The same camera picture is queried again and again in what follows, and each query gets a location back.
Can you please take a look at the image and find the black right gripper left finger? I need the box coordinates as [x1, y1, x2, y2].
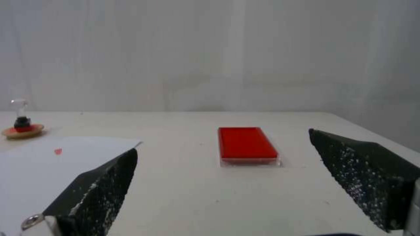
[20, 148, 138, 236]

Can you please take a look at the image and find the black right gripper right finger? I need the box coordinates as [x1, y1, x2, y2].
[308, 128, 420, 233]

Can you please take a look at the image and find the round wooden ink pad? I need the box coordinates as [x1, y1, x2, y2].
[1, 124, 45, 140]

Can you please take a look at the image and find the red rectangular ink pad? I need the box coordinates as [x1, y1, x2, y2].
[217, 127, 283, 168]

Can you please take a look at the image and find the white paper sheet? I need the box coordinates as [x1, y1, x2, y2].
[0, 136, 144, 236]

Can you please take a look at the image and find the clear-handled black stamp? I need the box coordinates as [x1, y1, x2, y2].
[10, 98, 33, 133]

